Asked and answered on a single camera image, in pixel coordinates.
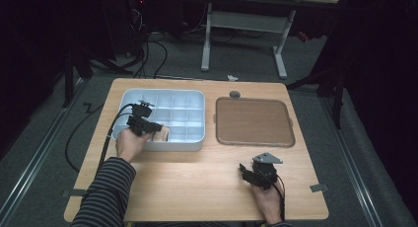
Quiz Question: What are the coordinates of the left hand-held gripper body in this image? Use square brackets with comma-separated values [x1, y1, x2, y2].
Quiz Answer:
[126, 101, 156, 136]

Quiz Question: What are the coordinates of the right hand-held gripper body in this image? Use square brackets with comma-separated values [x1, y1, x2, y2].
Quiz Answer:
[250, 152, 284, 191]

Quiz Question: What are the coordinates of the beige cloth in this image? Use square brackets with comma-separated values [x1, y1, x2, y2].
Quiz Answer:
[151, 126, 171, 143]

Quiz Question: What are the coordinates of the white divided storage box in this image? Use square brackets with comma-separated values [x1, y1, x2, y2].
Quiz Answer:
[111, 88, 207, 153]

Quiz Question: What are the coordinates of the person's left hand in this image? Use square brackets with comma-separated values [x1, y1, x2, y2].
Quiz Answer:
[114, 127, 153, 164]

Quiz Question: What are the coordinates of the person's right hand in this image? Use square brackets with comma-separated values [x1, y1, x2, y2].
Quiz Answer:
[252, 182, 285, 226]

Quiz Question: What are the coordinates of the brown wooden tray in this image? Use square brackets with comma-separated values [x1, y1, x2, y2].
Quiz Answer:
[214, 96, 297, 148]

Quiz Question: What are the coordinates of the grey tape strip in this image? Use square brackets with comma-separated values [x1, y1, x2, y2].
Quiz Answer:
[310, 183, 330, 193]
[62, 188, 87, 198]

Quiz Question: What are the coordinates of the black metal stand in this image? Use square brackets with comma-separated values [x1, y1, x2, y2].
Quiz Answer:
[62, 45, 95, 110]
[285, 65, 346, 129]

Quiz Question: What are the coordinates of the white-legged wooden desk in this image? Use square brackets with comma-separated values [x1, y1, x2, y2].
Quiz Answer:
[200, 0, 340, 80]

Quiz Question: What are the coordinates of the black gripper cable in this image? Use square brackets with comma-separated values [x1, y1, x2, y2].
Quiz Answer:
[95, 103, 136, 181]
[104, 112, 132, 139]
[275, 174, 287, 223]

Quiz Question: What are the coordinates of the bundle of black cables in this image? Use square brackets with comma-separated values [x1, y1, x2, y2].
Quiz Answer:
[129, 6, 169, 80]

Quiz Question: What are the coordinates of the black floor cable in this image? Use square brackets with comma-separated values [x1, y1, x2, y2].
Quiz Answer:
[64, 102, 105, 173]

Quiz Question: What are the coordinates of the metal floor rail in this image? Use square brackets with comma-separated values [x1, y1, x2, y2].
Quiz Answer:
[318, 96, 384, 227]
[0, 77, 89, 227]

